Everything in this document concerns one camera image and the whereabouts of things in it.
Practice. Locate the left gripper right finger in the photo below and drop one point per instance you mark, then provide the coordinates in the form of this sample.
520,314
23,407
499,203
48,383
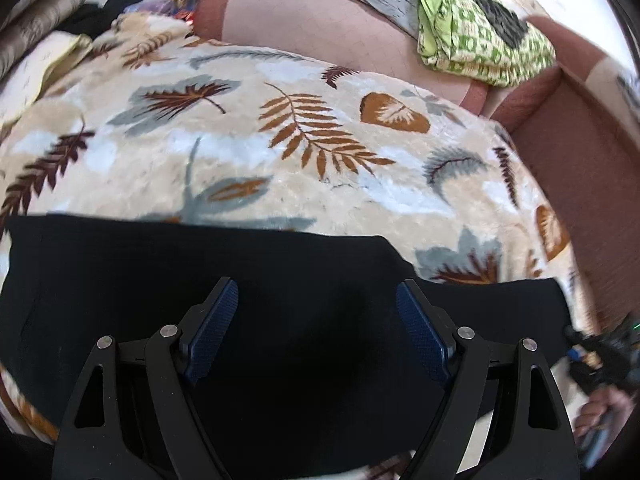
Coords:
502,415

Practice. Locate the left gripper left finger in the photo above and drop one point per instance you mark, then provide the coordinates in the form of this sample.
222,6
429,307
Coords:
130,415

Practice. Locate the black pants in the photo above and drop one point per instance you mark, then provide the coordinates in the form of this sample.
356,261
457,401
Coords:
315,375

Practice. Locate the person's right hand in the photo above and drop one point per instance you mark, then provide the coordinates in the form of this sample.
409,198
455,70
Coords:
606,399

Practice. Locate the reddish brown sofa headboard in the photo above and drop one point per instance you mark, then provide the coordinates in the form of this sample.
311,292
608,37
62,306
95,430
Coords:
576,134

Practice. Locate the dark grey cloth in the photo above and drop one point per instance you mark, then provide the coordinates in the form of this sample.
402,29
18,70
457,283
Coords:
507,25

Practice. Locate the white yellow-edged cloth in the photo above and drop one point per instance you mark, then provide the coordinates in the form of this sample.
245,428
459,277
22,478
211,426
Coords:
49,60

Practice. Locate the green patterned folded quilt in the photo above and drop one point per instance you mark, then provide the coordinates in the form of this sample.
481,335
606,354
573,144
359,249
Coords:
456,38

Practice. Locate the black garment in background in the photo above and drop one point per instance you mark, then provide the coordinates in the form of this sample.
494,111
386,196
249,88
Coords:
93,20

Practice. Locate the colourful printed fabric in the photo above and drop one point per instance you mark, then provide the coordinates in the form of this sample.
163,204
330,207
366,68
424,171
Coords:
179,9

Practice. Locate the striped beige rolled mattress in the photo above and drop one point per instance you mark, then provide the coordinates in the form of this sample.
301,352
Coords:
28,22

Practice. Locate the pink quilted bolster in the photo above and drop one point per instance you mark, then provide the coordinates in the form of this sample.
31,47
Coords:
341,32

